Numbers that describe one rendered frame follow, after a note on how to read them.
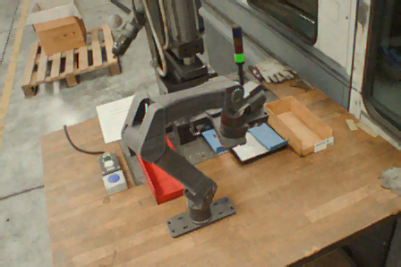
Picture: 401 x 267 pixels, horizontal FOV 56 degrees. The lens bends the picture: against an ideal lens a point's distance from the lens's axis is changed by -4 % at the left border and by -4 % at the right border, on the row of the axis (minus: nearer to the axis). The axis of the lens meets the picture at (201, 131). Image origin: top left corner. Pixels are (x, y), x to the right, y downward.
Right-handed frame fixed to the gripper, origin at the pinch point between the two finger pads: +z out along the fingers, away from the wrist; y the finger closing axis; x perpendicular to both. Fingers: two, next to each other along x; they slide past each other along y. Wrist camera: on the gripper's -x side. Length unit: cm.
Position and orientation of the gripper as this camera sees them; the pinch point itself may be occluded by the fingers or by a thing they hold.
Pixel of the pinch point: (226, 145)
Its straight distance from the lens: 117.4
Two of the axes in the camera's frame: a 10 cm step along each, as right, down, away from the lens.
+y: -3.6, -8.0, 4.8
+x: -9.3, 3.0, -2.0
